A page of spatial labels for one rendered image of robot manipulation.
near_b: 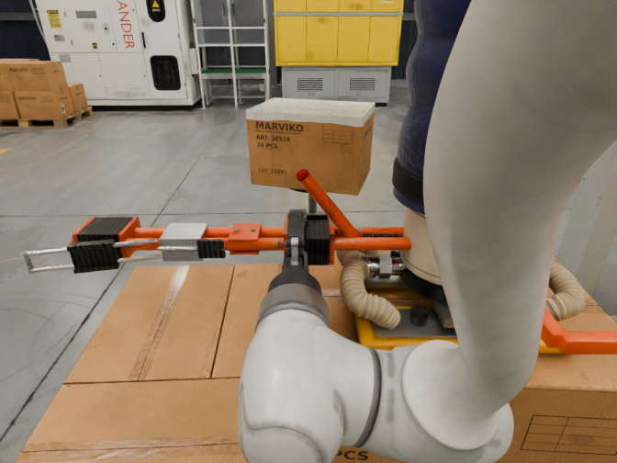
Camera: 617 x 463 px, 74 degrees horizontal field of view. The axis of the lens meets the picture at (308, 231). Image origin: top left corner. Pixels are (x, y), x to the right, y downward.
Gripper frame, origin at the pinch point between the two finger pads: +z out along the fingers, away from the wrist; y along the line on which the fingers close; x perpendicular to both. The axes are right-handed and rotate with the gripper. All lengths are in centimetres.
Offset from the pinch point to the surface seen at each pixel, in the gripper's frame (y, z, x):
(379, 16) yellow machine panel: -43, 730, 125
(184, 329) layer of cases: 54, 38, -38
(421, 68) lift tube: -27.8, -4.9, 17.0
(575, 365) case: 13.8, -16.6, 43.1
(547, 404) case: 17.6, -20.7, 37.7
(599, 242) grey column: 56, 100, 135
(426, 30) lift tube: -32.3, -3.1, 17.5
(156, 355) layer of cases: 54, 27, -43
